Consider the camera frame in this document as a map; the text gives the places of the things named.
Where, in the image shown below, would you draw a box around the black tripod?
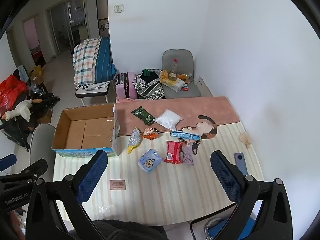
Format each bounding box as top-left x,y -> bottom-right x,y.
27,92 -> 60,110

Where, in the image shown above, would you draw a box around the yellow plastic bag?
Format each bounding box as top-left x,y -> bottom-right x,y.
159,70 -> 173,84

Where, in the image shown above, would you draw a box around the orange snack packet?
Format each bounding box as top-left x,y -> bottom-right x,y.
142,127 -> 160,140

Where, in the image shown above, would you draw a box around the dark fleece clothing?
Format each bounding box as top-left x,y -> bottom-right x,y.
67,219 -> 167,240

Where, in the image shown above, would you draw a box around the blue chair seat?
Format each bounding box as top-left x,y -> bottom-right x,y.
190,216 -> 260,240

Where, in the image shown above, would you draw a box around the grey-blue phone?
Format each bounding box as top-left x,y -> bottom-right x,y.
234,152 -> 248,175

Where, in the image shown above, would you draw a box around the silver and yellow scouring sponge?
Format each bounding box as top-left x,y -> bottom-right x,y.
127,127 -> 142,154

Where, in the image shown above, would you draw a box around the white goose plush toy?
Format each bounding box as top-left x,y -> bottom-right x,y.
0,99 -> 43,122

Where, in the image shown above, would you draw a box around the white wrapped box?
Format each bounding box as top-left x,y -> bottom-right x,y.
164,77 -> 185,92

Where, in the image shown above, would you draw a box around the clear plastic bottle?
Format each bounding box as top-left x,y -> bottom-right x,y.
171,59 -> 181,77

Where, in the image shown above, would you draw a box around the green snack packet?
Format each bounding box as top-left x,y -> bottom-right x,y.
131,106 -> 156,125

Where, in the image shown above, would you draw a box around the blue cartoon tissue pack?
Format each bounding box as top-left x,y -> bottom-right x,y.
137,149 -> 162,173

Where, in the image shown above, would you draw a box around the striped tablecloth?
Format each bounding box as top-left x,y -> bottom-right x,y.
53,122 -> 265,227

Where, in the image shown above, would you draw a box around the pink suitcase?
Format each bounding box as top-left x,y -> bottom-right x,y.
115,72 -> 138,100

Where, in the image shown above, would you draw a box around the small pink card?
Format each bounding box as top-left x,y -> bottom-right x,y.
109,179 -> 126,191

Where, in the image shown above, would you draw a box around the pink cat mat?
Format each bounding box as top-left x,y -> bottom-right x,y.
114,96 -> 242,140

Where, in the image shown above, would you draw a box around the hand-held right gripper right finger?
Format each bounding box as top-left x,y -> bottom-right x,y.
210,151 -> 293,240

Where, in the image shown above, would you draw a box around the white soft plastic bag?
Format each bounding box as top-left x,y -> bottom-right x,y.
152,109 -> 183,132

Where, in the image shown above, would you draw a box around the grey cushioned chair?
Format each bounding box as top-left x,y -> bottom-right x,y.
161,49 -> 202,99

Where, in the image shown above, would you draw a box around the light blue cloth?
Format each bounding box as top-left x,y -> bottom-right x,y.
17,65 -> 29,82

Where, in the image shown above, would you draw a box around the black bag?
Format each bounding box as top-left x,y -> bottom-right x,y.
0,115 -> 38,150

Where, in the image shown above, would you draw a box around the glass sliding door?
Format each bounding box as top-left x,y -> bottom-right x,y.
46,0 -> 90,55

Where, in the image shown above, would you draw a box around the small brown cardboard box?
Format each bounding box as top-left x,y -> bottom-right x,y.
37,109 -> 53,124

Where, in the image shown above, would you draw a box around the blue packet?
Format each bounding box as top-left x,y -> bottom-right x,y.
170,130 -> 202,142

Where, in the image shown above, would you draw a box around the purple knotted cloth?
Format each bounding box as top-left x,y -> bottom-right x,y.
181,144 -> 199,166

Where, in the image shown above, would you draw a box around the red packet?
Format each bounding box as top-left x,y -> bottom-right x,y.
164,140 -> 184,164

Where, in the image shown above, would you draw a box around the black clothes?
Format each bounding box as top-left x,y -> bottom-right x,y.
139,70 -> 160,83

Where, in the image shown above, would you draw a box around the white checked cloth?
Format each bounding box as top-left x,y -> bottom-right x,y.
75,81 -> 110,90

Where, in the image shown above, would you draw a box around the plaid quilt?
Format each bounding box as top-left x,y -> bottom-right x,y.
72,38 -> 103,84

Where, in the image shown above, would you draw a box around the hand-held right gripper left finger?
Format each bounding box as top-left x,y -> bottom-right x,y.
26,150 -> 108,240

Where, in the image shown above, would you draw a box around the patterned tote bag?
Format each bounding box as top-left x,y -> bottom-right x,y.
132,68 -> 165,100

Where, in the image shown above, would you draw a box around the light grey chair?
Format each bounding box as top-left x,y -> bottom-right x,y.
29,123 -> 57,175

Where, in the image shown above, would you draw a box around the white panel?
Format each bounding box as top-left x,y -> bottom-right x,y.
197,76 -> 213,97

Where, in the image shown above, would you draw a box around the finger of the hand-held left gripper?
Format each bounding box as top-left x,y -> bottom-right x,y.
0,154 -> 17,172
0,159 -> 48,183

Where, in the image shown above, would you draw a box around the red plastic bag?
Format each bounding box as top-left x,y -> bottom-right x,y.
0,75 -> 28,110

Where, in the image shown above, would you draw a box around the blue striped quilt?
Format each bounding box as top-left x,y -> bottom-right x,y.
95,37 -> 119,83

